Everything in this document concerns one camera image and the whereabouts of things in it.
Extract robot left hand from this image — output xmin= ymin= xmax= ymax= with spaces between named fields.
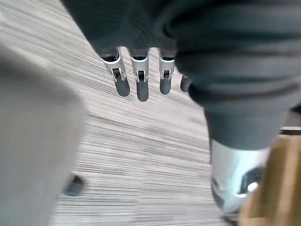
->
xmin=60 ymin=0 xmax=301 ymax=221

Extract wooden shoe rack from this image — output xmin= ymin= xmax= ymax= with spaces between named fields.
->
xmin=238 ymin=134 xmax=301 ymax=226

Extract silver robot leg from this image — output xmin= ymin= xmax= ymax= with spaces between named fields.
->
xmin=0 ymin=43 xmax=89 ymax=226

